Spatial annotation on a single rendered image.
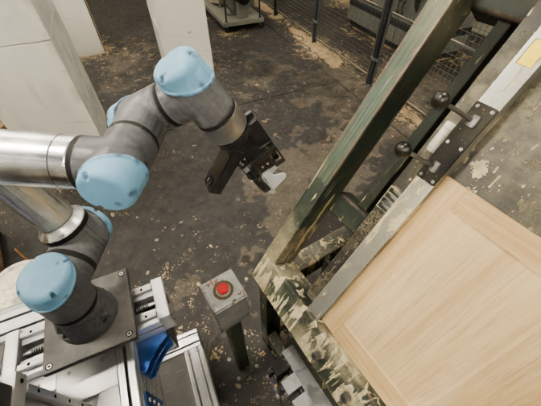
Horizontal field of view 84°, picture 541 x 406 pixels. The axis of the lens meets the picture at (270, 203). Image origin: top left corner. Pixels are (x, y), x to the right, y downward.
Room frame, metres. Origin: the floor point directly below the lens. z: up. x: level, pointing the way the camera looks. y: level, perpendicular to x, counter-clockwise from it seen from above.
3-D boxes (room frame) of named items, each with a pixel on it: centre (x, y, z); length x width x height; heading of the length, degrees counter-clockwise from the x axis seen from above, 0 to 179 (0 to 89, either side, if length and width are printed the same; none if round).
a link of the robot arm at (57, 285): (0.32, 0.50, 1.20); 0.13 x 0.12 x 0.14; 179
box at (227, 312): (0.44, 0.16, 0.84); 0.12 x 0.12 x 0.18; 33
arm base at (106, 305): (0.31, 0.50, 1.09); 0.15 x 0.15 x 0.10
